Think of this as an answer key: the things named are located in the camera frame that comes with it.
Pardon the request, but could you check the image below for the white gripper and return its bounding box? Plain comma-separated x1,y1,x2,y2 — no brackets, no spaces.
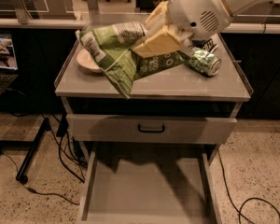
132,0,231,58

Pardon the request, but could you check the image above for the green jalapeno chip bag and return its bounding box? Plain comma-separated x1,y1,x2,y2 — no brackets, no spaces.
76,21,185,99

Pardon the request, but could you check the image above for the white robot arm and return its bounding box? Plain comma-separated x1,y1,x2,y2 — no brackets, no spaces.
133,0,272,58

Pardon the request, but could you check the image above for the blue chip bag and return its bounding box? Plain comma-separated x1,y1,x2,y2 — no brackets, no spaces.
193,38,218,52

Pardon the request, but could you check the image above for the grey drawer cabinet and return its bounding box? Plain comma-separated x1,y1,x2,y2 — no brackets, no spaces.
53,12,254,161

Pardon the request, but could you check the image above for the open middle drawer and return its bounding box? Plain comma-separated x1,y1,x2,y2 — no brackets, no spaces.
77,149,223,224

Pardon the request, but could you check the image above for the green soda can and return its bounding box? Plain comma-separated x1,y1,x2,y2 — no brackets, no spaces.
186,48,221,77

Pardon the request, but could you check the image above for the white bowl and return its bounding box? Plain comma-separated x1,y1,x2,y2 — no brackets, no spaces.
77,49,102,74

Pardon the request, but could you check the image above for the laptop on stand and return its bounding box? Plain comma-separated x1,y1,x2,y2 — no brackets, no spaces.
0,31,19,95

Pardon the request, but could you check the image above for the black laptop stand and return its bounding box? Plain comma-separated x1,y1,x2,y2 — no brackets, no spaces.
0,118,50,184

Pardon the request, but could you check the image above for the upper drawer with handle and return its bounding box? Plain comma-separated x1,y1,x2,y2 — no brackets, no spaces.
66,114,236,145

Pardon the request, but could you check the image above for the black cables left floor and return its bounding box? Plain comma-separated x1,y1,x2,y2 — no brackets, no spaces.
0,112,88,206

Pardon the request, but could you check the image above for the black cable right floor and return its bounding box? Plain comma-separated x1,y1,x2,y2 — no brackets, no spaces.
217,149,280,224

